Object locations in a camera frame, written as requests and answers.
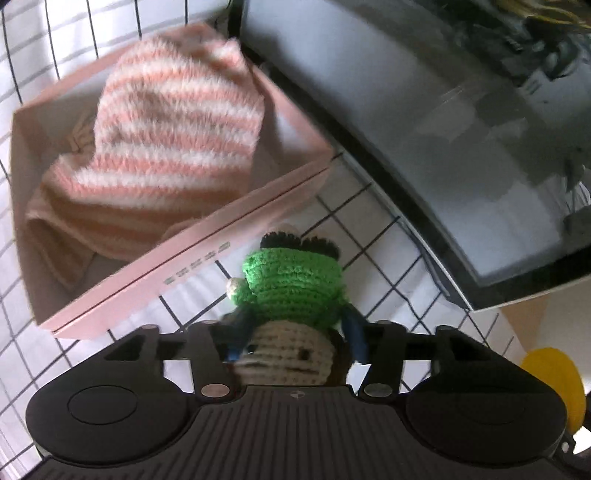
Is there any pink cardboard box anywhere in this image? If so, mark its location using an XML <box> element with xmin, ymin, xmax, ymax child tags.
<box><xmin>9</xmin><ymin>23</ymin><xmax>336</xmax><ymax>342</ymax></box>

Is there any yellow round object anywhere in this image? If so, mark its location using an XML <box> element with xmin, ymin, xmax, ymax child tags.
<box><xmin>521</xmin><ymin>348</ymin><xmax>585</xmax><ymax>433</ymax></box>

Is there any black framed monitor screen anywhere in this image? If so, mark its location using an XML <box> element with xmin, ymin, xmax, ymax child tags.
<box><xmin>228</xmin><ymin>0</ymin><xmax>591</xmax><ymax>315</ymax></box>

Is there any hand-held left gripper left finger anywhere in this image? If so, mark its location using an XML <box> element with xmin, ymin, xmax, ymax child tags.
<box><xmin>104</xmin><ymin>309</ymin><xmax>254</xmax><ymax>400</ymax></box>

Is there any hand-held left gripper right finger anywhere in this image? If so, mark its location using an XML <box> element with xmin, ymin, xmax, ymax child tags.
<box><xmin>343</xmin><ymin>309</ymin><xmax>499</xmax><ymax>400</ymax></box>

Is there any pink striped fuzzy knit garment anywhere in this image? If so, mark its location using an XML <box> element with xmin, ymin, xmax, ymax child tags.
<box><xmin>25</xmin><ymin>25</ymin><xmax>267</xmax><ymax>292</ymax></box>

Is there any white black grid tablecloth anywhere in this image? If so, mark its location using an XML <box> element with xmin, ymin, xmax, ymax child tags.
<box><xmin>0</xmin><ymin>0</ymin><xmax>522</xmax><ymax>398</ymax></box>

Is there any crochet doll with green hat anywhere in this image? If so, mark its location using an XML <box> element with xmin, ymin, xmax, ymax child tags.
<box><xmin>222</xmin><ymin>228</ymin><xmax>370</xmax><ymax>398</ymax></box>

